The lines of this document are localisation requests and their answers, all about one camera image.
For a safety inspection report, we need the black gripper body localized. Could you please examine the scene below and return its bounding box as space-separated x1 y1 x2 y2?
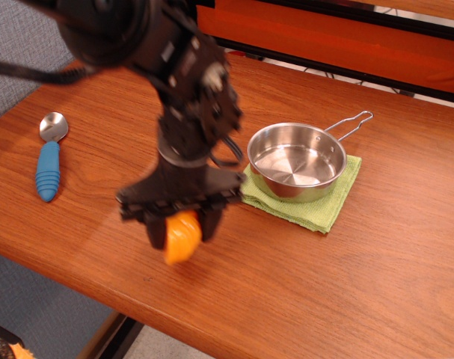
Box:
116 147 246 223

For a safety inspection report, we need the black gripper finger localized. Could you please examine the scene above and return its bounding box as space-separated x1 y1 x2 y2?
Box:
145 218 167 250
197 209 223 242

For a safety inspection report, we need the orange plastic half orange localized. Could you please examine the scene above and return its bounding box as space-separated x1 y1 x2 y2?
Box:
164 210 203 265

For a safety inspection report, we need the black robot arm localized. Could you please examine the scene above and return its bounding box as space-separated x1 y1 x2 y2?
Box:
31 1 244 249

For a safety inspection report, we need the small steel saucepan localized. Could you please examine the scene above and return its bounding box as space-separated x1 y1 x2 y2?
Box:
247 111 374 203

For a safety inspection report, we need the green folded cloth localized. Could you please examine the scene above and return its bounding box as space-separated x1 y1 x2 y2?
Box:
241 156 362 234

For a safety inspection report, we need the orange toy in basket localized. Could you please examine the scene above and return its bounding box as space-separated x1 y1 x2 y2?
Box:
9 343 34 359

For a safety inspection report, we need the blue handled metal spoon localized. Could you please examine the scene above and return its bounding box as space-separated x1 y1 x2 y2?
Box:
35 112 69 203

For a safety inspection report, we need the orange panel black frame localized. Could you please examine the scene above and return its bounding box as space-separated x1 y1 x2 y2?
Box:
194 1 454 102

